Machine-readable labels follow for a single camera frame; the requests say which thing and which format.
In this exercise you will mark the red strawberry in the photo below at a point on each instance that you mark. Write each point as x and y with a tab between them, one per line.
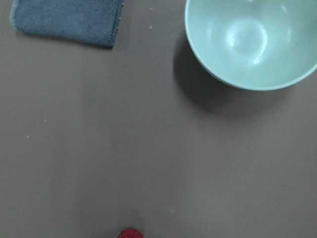
130	233

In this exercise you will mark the grey folded cloth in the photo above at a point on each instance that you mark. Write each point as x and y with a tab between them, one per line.
89	21

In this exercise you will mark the mint green bowl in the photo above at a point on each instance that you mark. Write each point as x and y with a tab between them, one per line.
258	45

